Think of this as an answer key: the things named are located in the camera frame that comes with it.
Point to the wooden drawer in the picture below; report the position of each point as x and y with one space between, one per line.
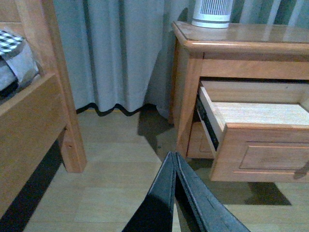
258 131
199 147

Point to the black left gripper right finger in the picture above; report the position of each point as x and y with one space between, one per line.
207 211

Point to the wooden nightstand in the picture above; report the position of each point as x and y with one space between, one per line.
240 52

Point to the checkered bedding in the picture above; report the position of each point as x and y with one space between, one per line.
17 65

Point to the white cylindrical air purifier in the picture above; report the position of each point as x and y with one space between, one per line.
212 13

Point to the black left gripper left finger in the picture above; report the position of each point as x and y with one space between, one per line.
155 214

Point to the light grey curtain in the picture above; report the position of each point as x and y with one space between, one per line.
119 53

